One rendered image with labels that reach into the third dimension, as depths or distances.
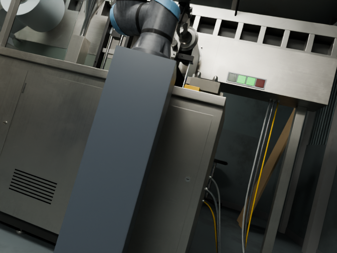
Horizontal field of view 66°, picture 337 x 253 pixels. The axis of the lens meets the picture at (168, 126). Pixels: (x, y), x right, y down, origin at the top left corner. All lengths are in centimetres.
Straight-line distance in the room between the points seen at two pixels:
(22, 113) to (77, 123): 32
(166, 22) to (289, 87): 110
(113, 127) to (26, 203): 78
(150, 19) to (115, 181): 55
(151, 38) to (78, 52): 99
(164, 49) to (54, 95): 70
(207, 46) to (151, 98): 114
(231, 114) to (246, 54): 224
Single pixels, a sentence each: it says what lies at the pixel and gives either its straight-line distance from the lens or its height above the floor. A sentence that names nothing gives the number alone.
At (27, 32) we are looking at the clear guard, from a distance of 194.
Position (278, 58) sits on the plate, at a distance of 189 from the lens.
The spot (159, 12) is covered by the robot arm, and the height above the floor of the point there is 106.
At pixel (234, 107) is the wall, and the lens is 406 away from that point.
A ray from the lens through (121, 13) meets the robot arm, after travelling 104.
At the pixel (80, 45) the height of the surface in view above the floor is 111.
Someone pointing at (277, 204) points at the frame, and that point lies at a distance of 194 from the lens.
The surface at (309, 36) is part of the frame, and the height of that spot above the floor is 156.
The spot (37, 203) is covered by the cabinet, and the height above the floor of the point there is 20.
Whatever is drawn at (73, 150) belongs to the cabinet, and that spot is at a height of 49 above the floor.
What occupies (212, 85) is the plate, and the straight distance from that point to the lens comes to 142.
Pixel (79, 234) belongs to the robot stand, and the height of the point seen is 31.
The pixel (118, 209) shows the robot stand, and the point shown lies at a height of 41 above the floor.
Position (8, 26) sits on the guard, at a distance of 182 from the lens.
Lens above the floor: 64
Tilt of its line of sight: 4 degrees up
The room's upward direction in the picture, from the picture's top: 16 degrees clockwise
